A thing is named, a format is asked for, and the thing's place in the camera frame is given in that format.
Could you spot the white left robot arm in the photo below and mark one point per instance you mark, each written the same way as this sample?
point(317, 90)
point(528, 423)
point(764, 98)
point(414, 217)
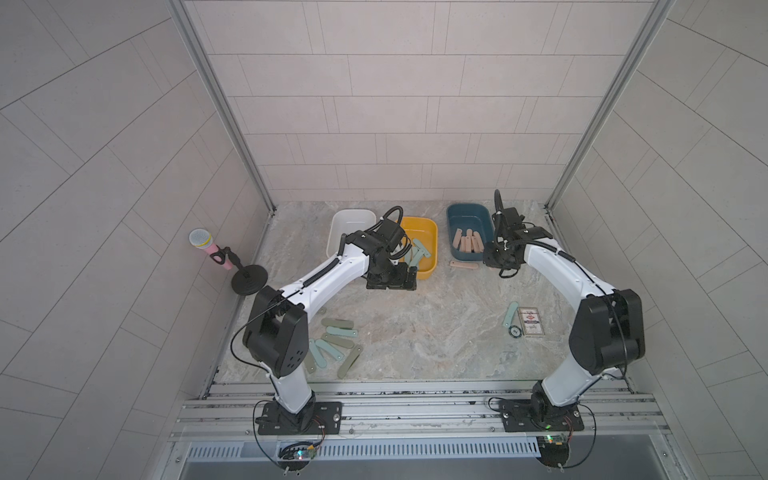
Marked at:
point(277, 331)

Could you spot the left circuit board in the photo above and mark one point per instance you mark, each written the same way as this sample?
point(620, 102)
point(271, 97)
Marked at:
point(299, 451)

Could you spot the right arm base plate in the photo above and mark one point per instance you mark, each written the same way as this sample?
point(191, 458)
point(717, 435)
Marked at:
point(539, 416)

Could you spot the white storage box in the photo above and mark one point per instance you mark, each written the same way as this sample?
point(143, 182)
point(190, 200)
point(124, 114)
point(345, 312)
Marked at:
point(345, 222)

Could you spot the right circuit board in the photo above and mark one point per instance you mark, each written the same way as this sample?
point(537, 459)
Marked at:
point(554, 450)

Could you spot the small printed card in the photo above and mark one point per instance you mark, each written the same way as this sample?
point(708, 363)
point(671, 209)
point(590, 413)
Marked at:
point(530, 321)

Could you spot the black microphone stand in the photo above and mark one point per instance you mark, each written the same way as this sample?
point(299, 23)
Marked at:
point(248, 279)

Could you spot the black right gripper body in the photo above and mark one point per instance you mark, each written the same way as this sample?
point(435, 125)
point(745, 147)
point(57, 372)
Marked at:
point(497, 256)

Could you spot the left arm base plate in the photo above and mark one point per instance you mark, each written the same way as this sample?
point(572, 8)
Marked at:
point(315, 418)

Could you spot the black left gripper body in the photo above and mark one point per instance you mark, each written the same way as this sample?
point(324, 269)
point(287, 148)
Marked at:
point(391, 274)

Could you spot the circuit board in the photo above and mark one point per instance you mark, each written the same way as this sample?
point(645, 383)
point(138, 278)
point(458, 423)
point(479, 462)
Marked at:
point(299, 451)
point(554, 450)

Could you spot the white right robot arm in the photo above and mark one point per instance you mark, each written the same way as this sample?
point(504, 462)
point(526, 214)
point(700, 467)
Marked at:
point(606, 336)

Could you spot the dark teal storage box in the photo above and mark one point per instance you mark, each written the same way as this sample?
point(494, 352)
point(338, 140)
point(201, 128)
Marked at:
point(469, 216)

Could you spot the pink toy microphone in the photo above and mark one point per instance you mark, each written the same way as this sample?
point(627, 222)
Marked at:
point(202, 239)

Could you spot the yellow storage box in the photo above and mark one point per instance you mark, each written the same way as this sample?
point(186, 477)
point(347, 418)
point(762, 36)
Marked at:
point(426, 231)

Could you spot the aluminium rail frame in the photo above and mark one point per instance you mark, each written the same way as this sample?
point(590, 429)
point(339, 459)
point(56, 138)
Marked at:
point(414, 409)

